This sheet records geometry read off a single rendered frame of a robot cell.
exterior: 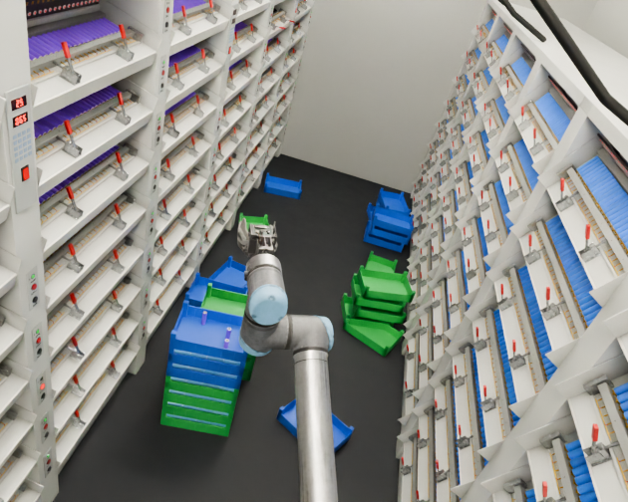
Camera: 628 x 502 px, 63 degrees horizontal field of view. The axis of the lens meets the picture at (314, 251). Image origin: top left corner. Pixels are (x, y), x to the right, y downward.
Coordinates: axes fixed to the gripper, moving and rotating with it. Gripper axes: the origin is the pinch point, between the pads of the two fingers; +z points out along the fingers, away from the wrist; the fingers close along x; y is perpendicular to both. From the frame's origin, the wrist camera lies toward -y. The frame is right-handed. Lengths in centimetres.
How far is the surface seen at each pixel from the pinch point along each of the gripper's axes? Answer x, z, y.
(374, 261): -120, 152, -123
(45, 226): 56, -1, -6
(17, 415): 62, -20, -63
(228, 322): -4, 32, -71
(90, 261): 47, 11, -27
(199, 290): 4, 98, -113
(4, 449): 63, -30, -64
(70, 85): 50, 6, 32
